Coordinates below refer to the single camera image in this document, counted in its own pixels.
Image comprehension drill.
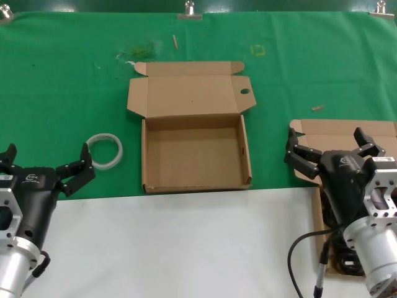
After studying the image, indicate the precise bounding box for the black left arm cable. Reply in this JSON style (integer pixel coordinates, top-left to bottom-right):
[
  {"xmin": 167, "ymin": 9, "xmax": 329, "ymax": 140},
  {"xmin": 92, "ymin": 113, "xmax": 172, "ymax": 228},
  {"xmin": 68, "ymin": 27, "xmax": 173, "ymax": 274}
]
[{"xmin": 23, "ymin": 250, "xmax": 51, "ymax": 296}]

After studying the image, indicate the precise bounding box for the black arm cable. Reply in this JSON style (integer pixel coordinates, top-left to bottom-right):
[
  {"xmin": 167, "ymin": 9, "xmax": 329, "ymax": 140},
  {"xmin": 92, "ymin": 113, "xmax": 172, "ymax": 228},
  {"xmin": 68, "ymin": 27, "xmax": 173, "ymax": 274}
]
[
  {"xmin": 23, "ymin": 250, "xmax": 51, "ymax": 296},
  {"xmin": 287, "ymin": 228, "xmax": 345, "ymax": 298}
]

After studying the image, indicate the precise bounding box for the right arm cable metal connector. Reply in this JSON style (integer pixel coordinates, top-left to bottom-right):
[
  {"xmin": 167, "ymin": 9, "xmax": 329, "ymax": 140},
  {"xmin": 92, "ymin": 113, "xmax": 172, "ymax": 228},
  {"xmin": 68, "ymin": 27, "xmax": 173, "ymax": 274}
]
[{"xmin": 313, "ymin": 238, "xmax": 331, "ymax": 298}]

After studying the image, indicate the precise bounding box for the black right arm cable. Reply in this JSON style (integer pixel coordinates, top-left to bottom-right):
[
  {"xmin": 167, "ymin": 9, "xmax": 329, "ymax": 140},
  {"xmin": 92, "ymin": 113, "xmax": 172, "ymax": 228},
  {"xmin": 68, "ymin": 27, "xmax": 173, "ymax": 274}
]
[{"xmin": 287, "ymin": 228, "xmax": 345, "ymax": 298}]

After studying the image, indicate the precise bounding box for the metal binder clip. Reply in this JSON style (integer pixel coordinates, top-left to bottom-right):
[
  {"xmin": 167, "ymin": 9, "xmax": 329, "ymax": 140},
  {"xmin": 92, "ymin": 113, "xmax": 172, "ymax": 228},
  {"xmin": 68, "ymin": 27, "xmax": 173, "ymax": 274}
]
[
  {"xmin": 369, "ymin": 0, "xmax": 397, "ymax": 19},
  {"xmin": 177, "ymin": 0, "xmax": 203, "ymax": 21},
  {"xmin": 0, "ymin": 6, "xmax": 15, "ymax": 25}
]

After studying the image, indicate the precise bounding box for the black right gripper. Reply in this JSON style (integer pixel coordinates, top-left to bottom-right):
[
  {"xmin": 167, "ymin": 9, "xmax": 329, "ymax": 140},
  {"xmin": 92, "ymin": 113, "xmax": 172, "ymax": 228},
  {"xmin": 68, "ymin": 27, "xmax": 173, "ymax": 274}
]
[{"xmin": 284, "ymin": 126, "xmax": 387, "ymax": 229}]

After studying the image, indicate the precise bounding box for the brown cardboard parts box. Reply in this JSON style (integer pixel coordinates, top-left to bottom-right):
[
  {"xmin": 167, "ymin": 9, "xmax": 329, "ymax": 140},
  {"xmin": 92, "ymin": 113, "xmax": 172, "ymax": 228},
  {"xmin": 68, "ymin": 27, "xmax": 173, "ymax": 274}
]
[{"xmin": 288, "ymin": 119, "xmax": 397, "ymax": 282}]

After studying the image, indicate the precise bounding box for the clear plastic scrap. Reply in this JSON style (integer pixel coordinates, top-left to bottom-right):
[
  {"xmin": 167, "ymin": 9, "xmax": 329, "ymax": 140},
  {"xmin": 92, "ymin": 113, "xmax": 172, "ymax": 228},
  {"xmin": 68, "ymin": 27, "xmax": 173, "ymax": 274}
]
[{"xmin": 116, "ymin": 40, "xmax": 164, "ymax": 66}]

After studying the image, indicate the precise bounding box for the left wrist silver camera bracket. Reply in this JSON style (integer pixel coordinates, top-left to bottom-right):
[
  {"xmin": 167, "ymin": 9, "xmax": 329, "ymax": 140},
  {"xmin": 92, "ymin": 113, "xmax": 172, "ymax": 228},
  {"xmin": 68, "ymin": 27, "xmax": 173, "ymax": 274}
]
[{"xmin": 0, "ymin": 187, "xmax": 24, "ymax": 249}]

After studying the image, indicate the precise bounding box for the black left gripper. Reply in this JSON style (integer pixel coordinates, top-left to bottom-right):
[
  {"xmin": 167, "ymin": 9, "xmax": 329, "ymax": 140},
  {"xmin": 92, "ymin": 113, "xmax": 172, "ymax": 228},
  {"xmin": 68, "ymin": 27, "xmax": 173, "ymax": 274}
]
[{"xmin": 0, "ymin": 142, "xmax": 96, "ymax": 249}]

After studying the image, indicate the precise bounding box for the right wrist silver camera bracket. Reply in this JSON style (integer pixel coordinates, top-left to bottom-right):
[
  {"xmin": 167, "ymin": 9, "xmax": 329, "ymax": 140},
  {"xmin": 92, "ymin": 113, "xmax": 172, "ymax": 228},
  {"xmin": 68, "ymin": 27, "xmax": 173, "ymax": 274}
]
[{"xmin": 365, "ymin": 156, "xmax": 397, "ymax": 224}]

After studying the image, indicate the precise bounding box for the wrist silver camera bracket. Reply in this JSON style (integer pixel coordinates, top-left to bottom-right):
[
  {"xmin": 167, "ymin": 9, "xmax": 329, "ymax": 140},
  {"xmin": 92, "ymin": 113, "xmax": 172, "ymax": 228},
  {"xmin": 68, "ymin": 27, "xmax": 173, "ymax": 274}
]
[
  {"xmin": 0, "ymin": 187, "xmax": 24, "ymax": 249},
  {"xmin": 365, "ymin": 156, "xmax": 397, "ymax": 224}
]

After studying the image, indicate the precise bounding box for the cardboard box with round hole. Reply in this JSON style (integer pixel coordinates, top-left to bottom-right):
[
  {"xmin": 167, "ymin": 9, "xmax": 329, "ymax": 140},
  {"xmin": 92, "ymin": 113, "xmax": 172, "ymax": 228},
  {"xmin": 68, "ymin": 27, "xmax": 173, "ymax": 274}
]
[{"xmin": 126, "ymin": 61, "xmax": 257, "ymax": 195}]

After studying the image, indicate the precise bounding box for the white tape roll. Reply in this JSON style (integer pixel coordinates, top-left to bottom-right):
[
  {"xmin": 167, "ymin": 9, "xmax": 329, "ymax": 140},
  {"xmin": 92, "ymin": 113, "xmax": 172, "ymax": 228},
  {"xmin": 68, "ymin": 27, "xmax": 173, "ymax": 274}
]
[{"xmin": 85, "ymin": 132, "xmax": 124, "ymax": 171}]

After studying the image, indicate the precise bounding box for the green table cloth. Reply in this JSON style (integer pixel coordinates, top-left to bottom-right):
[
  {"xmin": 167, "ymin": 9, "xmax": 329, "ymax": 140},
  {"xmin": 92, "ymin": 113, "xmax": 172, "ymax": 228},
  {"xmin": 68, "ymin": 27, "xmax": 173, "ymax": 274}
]
[{"xmin": 0, "ymin": 11, "xmax": 397, "ymax": 201}]

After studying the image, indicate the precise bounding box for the black coiled power cable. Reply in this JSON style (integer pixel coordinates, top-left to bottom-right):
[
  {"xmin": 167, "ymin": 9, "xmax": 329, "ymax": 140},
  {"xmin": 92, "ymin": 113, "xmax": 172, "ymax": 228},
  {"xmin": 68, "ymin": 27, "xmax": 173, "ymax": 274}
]
[{"xmin": 328, "ymin": 235, "xmax": 367, "ymax": 277}]

